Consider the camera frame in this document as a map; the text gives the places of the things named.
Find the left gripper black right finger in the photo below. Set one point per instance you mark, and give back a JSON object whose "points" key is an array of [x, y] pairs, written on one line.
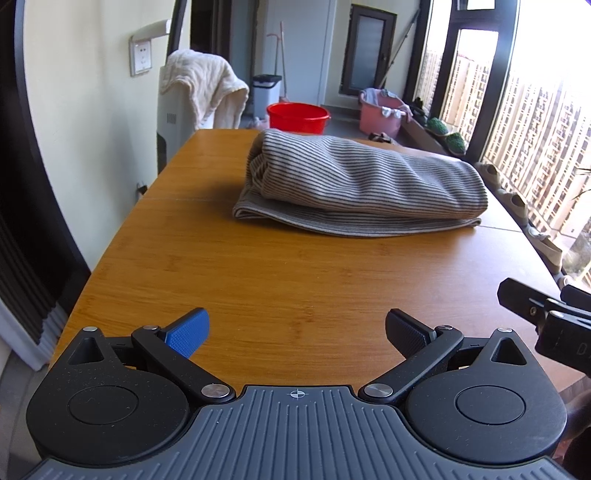
{"points": [[426, 351]]}

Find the red plastic bucket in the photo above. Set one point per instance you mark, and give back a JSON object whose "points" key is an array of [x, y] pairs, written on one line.
{"points": [[298, 117]]}

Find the broom with red handle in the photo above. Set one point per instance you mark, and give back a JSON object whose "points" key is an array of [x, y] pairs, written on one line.
{"points": [[281, 53]]}

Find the pink laundry basket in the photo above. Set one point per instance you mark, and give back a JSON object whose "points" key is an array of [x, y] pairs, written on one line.
{"points": [[382, 112]]}

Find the green potted plant near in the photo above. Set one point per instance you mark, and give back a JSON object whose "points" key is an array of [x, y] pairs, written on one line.
{"points": [[455, 144]]}

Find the grey striped knit garment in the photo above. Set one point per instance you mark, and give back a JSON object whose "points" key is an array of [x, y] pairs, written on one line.
{"points": [[341, 187]]}

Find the green potted plant far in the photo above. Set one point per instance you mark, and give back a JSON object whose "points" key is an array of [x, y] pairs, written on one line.
{"points": [[437, 127]]}

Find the white floor washer vacuum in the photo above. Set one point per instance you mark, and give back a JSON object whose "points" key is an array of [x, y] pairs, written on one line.
{"points": [[174, 123]]}

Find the green potted plant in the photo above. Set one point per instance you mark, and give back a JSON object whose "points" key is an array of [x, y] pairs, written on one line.
{"points": [[437, 127], [455, 144]]}

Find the slippers on floor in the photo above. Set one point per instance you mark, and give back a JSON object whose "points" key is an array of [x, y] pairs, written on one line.
{"points": [[381, 138]]}

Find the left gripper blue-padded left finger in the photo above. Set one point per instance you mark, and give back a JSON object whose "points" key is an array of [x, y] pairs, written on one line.
{"points": [[166, 351]]}

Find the wall power socket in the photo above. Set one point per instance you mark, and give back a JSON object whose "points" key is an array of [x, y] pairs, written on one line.
{"points": [[140, 60]]}

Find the cream towel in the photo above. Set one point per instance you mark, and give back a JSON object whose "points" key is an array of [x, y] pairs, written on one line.
{"points": [[214, 90]]}

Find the white pedal trash bin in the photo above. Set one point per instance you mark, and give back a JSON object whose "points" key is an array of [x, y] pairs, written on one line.
{"points": [[265, 92]]}

